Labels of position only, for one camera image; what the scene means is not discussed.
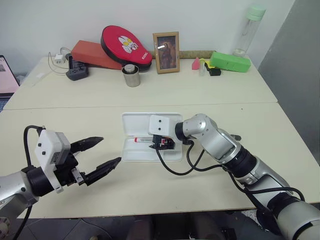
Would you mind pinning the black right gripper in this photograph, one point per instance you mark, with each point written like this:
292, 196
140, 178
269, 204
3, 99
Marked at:
166, 143

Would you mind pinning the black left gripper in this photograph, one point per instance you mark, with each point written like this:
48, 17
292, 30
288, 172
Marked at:
67, 170

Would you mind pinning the red capped marker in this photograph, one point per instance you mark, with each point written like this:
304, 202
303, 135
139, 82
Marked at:
140, 140

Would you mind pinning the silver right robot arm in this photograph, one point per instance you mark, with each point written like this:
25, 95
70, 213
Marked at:
262, 172

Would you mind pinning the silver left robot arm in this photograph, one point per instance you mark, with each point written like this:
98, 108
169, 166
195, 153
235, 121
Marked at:
12, 185

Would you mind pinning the white plastic pencil case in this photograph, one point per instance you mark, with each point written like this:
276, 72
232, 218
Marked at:
140, 125

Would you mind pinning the red paddle case with cartoon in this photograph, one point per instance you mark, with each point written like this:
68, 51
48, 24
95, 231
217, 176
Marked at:
120, 42

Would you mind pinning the round metal tin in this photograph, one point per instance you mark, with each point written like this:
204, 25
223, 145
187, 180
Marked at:
130, 77

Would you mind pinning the dark grey power strip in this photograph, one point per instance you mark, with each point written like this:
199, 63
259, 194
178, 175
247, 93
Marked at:
77, 73

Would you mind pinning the small clear tube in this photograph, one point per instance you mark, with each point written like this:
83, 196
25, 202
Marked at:
202, 70

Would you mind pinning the small pink object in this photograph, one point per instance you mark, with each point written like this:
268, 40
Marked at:
195, 65

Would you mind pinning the small black box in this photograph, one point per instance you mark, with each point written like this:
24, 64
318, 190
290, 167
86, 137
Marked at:
214, 71

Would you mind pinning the yellow strip object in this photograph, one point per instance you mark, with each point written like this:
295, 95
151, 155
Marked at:
208, 63

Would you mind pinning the white charger plug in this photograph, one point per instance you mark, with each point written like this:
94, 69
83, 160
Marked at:
59, 59

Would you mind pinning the red cardboard box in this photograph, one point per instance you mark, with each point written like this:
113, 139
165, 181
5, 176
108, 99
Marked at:
87, 51

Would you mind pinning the green rectangular box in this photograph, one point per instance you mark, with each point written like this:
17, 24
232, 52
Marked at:
230, 62

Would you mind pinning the open laptop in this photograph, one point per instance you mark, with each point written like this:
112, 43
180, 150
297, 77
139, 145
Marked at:
6, 80

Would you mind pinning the clear bottle with green lid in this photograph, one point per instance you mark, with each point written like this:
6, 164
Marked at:
246, 35

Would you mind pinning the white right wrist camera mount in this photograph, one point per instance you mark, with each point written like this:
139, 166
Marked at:
160, 125

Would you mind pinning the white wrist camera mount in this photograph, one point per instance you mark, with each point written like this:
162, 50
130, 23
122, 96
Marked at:
47, 147
160, 125

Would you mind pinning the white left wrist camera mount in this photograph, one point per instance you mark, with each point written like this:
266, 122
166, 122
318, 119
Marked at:
47, 147

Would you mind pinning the wooden picture frame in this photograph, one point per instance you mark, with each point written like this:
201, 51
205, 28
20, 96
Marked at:
167, 53

